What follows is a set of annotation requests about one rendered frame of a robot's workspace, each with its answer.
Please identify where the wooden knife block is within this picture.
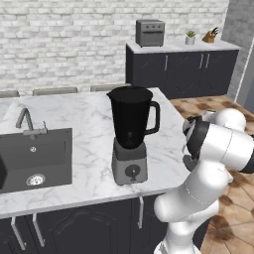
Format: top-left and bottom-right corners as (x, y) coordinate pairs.
(201, 26), (219, 45)

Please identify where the dark cupboard door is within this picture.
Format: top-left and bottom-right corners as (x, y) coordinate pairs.
(132, 193), (210, 254)
(28, 198), (135, 254)
(0, 216), (33, 254)

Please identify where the green plant in white pot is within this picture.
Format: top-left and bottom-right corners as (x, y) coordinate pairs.
(185, 30), (197, 46)

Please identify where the black and grey blender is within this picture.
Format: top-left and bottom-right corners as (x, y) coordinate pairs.
(106, 85), (162, 187)

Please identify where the dark cupboard run, white top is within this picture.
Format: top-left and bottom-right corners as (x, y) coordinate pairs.
(125, 39), (241, 100)

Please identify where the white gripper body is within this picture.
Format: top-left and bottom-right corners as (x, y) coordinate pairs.
(183, 114), (203, 134)

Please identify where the grey stool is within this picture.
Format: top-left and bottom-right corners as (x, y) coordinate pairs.
(32, 86), (79, 97)
(89, 82), (132, 93)
(0, 89), (21, 99)

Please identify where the silver cupboard handle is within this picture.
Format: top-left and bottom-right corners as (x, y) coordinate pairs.
(10, 216), (27, 252)
(32, 213), (46, 248)
(136, 195), (145, 230)

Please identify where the grey metal tap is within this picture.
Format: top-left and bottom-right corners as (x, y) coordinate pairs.
(15, 107), (49, 137)

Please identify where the dark grey sink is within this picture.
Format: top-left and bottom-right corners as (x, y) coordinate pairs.
(0, 127), (73, 194)

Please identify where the grey toaster oven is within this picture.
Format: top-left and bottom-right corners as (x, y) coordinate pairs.
(135, 18), (166, 49)

